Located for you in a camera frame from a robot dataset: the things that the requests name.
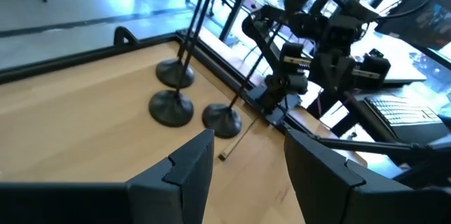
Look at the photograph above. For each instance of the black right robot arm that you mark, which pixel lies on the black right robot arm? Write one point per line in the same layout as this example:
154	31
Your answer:
282	83

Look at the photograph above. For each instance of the black metal candlestick holder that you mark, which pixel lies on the black metal candlestick holder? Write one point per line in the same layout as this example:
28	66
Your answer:
175	73
222	120

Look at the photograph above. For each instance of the wooden shelf with black legs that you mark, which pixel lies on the wooden shelf with black legs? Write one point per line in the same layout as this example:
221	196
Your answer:
88	129

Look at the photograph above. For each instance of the dark monitor screen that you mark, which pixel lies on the dark monitor screen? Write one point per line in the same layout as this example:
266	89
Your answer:
423	23

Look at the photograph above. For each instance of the black desk leg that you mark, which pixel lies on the black desk leg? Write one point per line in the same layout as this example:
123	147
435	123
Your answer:
236	11

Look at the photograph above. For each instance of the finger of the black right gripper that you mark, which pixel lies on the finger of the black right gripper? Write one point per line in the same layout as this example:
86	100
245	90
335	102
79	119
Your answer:
344	74
323	70

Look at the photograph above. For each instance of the dark keyboard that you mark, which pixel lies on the dark keyboard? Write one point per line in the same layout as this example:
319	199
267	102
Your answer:
401	111

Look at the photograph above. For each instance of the black aluminium table frame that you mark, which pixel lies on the black aluminium table frame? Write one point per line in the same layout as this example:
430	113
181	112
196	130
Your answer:
70	59

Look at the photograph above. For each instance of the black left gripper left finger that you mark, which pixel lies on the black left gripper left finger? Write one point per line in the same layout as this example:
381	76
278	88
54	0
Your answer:
183	181

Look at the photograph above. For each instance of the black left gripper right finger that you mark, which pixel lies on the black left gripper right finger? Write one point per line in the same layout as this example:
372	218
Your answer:
317	181

